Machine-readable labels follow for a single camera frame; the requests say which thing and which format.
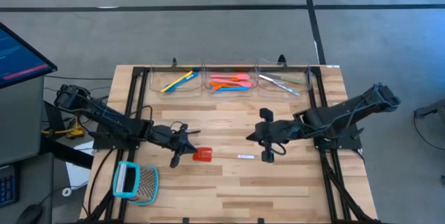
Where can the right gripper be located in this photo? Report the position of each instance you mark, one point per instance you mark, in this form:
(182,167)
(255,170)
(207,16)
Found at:
(281,130)

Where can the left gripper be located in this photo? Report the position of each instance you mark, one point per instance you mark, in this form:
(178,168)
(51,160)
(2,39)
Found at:
(168,137)

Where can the teal box grater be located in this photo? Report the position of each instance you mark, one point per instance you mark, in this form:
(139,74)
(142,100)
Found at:
(149,184)

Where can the blue silicone spoon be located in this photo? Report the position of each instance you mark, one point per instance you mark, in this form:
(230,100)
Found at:
(182,80)

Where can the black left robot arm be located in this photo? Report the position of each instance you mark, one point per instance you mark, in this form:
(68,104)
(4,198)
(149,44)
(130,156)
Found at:
(104,119)

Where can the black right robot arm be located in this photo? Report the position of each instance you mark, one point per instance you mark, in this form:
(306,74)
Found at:
(340,116)

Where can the clear plastic bin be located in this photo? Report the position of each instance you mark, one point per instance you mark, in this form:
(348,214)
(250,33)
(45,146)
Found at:
(267,90)
(250,90)
(156,78)

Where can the white paper sheet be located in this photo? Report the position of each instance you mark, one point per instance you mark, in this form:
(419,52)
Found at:
(78,177)

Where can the black stand leg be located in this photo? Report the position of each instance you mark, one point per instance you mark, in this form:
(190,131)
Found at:
(69,154)

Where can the gray cabinet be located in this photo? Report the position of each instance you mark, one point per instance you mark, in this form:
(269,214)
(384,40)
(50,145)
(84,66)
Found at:
(21,123)

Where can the black computer mouse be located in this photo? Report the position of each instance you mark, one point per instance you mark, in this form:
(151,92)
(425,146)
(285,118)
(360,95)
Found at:
(29,214)

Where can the dark metal bar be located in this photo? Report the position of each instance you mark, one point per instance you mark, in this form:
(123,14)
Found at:
(436,107)

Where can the black keyboard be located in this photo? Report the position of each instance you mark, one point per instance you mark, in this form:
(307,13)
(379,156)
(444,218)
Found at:
(7,185)

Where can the blue screen monitor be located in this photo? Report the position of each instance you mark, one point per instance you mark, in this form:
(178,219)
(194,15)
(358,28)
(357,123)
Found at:
(21,57)

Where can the small black bracket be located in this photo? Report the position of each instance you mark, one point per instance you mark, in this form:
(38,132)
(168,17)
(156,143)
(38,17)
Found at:
(260,221)
(174,62)
(186,221)
(281,60)

